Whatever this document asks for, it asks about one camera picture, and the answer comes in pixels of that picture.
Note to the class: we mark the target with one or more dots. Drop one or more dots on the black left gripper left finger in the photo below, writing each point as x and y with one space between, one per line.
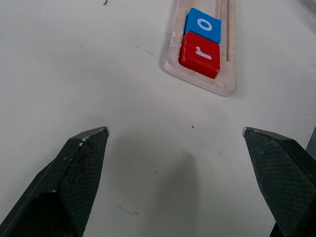
74 187

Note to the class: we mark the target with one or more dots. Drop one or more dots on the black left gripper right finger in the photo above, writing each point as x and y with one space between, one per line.
284 177

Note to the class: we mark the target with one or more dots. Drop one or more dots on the red letter tile r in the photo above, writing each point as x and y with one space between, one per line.
195 63

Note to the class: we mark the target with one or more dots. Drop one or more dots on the blue letter o block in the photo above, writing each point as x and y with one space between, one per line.
193 22

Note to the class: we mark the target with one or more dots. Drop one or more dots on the long wooden letter tray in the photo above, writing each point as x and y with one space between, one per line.
229 79

